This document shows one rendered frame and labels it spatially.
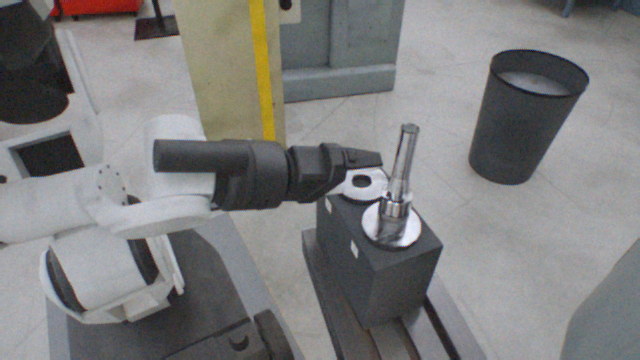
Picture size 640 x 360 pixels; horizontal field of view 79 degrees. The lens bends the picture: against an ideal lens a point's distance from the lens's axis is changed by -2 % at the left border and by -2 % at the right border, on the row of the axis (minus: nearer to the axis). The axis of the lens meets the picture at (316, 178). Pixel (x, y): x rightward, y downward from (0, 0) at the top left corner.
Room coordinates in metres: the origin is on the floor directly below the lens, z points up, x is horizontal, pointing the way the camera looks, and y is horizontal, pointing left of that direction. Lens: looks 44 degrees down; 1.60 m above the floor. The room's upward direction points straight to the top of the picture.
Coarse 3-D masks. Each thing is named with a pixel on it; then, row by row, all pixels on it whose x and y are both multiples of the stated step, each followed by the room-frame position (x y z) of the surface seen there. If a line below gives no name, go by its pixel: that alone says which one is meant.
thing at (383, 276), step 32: (352, 192) 0.46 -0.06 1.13; (320, 224) 0.50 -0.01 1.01; (352, 224) 0.40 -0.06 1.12; (416, 224) 0.39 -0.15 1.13; (352, 256) 0.38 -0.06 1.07; (384, 256) 0.34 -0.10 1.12; (416, 256) 0.34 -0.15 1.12; (352, 288) 0.37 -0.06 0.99; (384, 288) 0.33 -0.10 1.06; (416, 288) 0.35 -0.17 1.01; (384, 320) 0.33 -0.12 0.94
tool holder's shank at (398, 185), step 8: (400, 128) 0.40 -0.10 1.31; (408, 128) 0.39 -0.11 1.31; (416, 128) 0.40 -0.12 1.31; (400, 136) 0.39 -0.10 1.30; (408, 136) 0.38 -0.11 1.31; (416, 136) 0.39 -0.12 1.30; (400, 144) 0.39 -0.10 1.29; (408, 144) 0.38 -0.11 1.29; (416, 144) 0.39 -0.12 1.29; (400, 152) 0.39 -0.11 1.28; (408, 152) 0.38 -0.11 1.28; (400, 160) 0.39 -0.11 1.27; (408, 160) 0.38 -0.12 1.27; (400, 168) 0.38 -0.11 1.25; (408, 168) 0.38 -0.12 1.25; (392, 176) 0.39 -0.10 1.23; (400, 176) 0.38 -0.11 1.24; (408, 176) 0.39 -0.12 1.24; (392, 184) 0.39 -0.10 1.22; (400, 184) 0.38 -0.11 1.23; (408, 184) 0.39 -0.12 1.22; (392, 192) 0.38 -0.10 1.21; (400, 192) 0.38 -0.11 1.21
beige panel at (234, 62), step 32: (192, 0) 1.62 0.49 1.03; (224, 0) 1.66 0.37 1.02; (256, 0) 1.69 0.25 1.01; (192, 32) 1.61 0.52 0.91; (224, 32) 1.65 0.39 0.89; (256, 32) 1.68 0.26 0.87; (192, 64) 1.60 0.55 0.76; (224, 64) 1.64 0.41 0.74; (256, 64) 1.68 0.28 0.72; (224, 96) 1.64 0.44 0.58; (256, 96) 1.68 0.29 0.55; (224, 128) 1.63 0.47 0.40; (256, 128) 1.67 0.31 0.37
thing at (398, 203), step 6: (384, 186) 0.41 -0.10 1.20; (384, 192) 0.39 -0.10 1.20; (408, 192) 0.39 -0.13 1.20; (384, 198) 0.38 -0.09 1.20; (390, 198) 0.38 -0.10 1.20; (396, 198) 0.38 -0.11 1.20; (402, 198) 0.38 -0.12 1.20; (408, 198) 0.38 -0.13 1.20; (390, 204) 0.37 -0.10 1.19; (396, 204) 0.37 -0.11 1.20; (402, 204) 0.37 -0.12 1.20; (408, 204) 0.38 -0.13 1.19
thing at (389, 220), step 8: (384, 208) 0.38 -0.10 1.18; (392, 208) 0.37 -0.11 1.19; (408, 208) 0.38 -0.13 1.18; (384, 216) 0.38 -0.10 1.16; (392, 216) 0.37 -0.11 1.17; (400, 216) 0.37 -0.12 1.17; (408, 216) 0.38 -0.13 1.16; (376, 224) 0.39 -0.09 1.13; (384, 224) 0.38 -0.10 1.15; (392, 224) 0.37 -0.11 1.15; (400, 224) 0.37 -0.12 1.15; (384, 232) 0.38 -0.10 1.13; (392, 232) 0.37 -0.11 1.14; (400, 232) 0.37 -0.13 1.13
